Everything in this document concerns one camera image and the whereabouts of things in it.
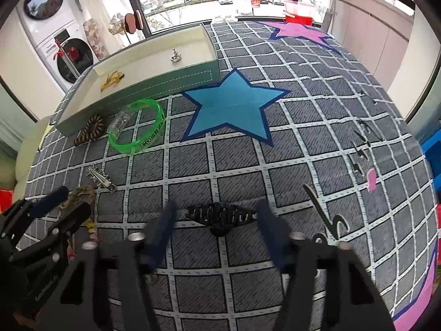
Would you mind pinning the white radiator cabinet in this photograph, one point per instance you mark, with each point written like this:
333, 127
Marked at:
372, 31

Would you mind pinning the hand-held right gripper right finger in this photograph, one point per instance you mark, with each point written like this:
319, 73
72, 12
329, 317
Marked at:
272, 227

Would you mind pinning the red printed bag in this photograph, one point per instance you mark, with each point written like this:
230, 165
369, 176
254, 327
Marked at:
5, 200

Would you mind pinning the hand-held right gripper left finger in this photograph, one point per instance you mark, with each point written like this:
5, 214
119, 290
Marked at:
162, 234

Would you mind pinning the silver star hair clip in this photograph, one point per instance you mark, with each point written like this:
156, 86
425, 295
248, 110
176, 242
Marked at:
100, 179

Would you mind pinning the beige sofa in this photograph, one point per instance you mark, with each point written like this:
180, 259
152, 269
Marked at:
24, 158

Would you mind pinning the red plastic basin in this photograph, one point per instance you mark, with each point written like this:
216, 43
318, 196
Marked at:
299, 12

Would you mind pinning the green jewelry tray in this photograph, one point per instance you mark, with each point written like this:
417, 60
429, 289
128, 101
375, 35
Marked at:
155, 86

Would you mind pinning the white flower ornament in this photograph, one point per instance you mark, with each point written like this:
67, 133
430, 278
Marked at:
117, 22

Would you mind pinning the checkered vase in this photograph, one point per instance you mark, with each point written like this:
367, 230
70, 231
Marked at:
93, 38

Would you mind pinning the black claw hair clip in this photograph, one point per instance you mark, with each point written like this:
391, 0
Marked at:
220, 215

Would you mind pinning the white dryer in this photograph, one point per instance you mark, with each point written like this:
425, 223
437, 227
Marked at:
44, 0

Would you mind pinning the blue plastic box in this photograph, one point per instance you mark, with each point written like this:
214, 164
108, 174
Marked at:
430, 144

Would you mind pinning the grey checked star blanket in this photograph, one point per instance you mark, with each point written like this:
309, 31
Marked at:
241, 165

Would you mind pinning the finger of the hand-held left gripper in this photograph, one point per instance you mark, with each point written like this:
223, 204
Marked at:
48, 200
69, 220

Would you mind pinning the pink round ornament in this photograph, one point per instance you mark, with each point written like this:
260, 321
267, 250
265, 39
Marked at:
132, 22

